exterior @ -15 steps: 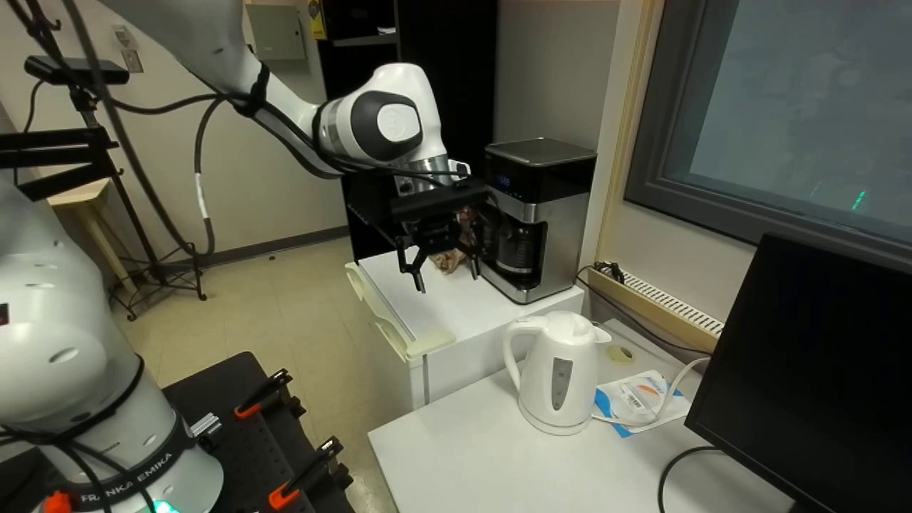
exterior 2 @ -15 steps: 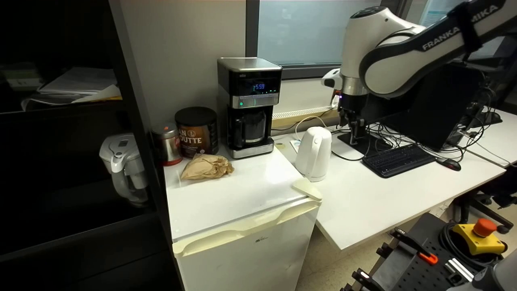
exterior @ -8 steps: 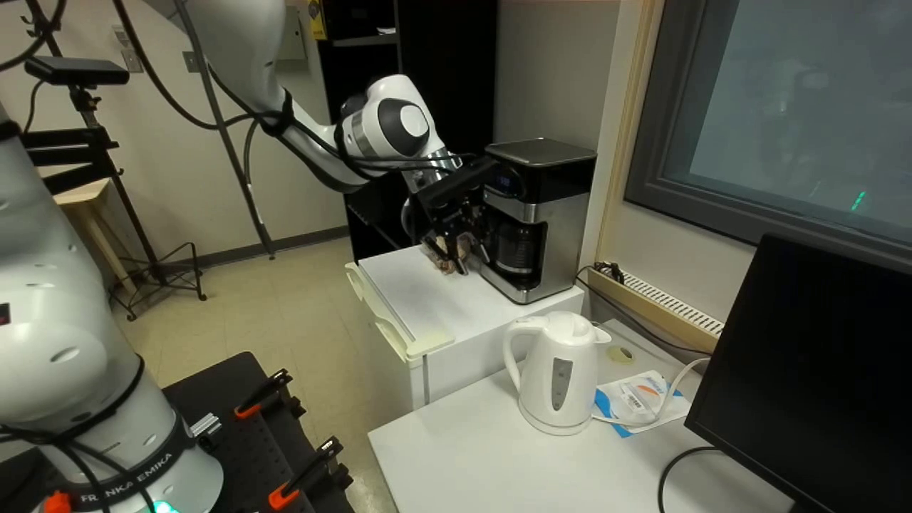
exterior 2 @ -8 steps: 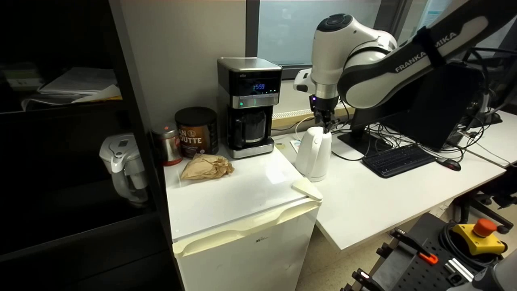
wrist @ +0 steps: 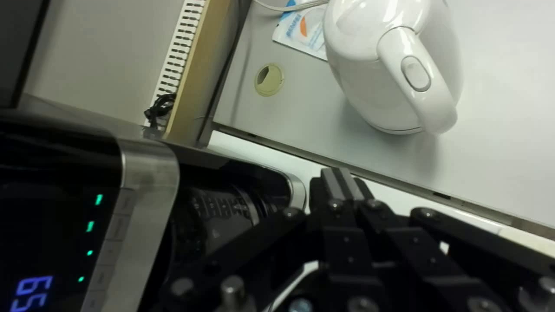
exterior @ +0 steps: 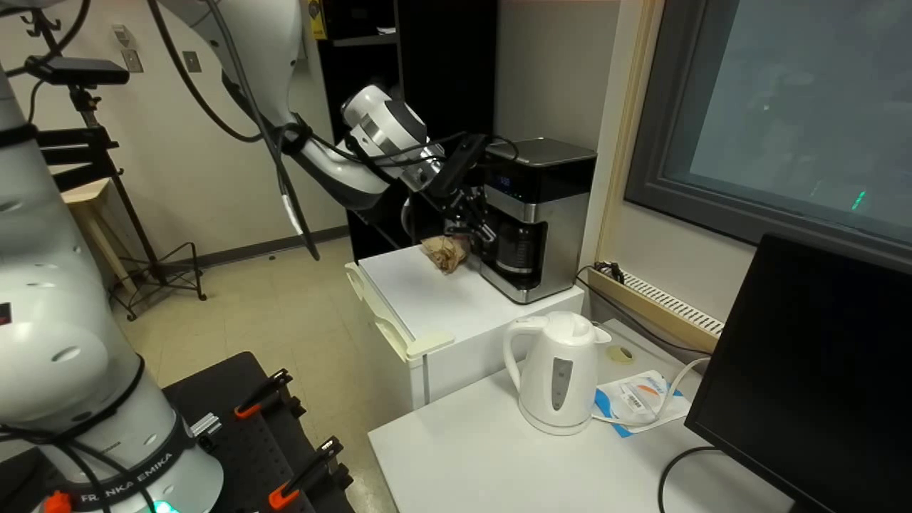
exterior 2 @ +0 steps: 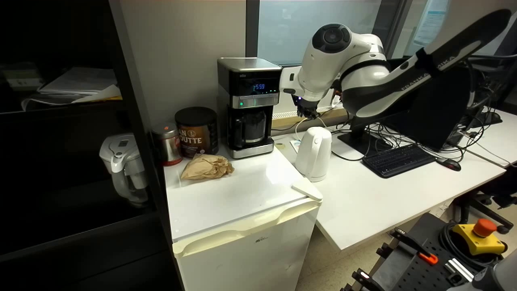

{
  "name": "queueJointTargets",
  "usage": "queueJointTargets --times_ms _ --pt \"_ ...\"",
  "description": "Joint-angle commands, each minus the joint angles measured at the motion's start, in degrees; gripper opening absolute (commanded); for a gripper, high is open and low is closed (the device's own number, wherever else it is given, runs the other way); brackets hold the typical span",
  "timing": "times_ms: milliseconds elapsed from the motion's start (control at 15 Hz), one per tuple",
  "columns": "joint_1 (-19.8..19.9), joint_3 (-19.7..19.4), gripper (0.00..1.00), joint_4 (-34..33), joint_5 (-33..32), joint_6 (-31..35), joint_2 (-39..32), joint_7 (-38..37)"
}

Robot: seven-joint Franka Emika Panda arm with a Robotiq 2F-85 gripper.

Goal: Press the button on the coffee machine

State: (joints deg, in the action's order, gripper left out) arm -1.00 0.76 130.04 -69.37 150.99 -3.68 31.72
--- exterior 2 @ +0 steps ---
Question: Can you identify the glass coffee carafe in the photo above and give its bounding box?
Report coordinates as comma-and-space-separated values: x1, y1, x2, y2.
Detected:
232, 110, 268, 146

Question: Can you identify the black and silver coffee machine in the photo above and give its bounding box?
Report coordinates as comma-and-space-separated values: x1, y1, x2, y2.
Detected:
217, 57, 283, 159

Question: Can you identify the brown coffee can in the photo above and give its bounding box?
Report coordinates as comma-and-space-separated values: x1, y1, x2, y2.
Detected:
174, 106, 219, 159

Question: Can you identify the yellow emergency stop button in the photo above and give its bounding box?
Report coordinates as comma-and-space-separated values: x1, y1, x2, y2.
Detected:
451, 218, 509, 256

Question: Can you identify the white electric kettle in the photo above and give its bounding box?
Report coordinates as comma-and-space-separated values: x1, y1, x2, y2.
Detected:
294, 126, 333, 183

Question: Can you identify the window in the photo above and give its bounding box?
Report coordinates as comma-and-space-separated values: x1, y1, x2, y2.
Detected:
257, 0, 383, 66

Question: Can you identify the black keyboard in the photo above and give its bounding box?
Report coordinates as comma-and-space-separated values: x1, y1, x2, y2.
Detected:
361, 144, 437, 179

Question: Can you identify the white mini fridge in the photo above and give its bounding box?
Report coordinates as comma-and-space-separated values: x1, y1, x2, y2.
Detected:
163, 139, 324, 291

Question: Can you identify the crumpled brown paper bag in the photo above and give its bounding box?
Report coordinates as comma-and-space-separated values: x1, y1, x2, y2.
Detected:
180, 153, 235, 181

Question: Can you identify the white desk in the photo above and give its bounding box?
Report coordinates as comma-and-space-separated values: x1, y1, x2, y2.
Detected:
273, 121, 507, 252
460, 108, 517, 169

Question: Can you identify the black monitor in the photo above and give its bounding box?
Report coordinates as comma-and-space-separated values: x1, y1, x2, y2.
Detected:
337, 59, 474, 156

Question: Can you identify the small red and silver jar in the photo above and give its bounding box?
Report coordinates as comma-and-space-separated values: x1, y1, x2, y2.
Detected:
152, 123, 183, 167

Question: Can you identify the paper notice on glass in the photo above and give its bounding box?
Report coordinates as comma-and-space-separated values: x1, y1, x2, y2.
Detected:
413, 0, 450, 46

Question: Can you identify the black computer mouse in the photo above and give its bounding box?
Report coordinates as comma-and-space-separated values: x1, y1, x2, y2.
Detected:
435, 157, 462, 172

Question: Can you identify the white mini fridge door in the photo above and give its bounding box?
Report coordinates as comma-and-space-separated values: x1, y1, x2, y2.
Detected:
172, 197, 322, 291

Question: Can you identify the black clamp with orange trigger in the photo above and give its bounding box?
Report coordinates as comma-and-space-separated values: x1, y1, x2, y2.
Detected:
389, 228, 439, 266

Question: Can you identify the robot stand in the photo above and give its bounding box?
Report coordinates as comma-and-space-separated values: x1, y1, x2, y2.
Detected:
340, 212, 517, 291

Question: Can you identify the white water filter pitcher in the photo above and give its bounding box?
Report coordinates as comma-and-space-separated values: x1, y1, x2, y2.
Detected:
99, 134, 149, 205

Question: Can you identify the pile of papers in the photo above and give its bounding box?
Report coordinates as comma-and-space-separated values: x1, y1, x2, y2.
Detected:
21, 66, 123, 111

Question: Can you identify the black shelf unit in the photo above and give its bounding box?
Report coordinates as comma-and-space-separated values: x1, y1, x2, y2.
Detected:
0, 0, 180, 291

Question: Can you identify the white cable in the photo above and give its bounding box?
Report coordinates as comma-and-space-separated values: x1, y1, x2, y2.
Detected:
294, 116, 328, 142

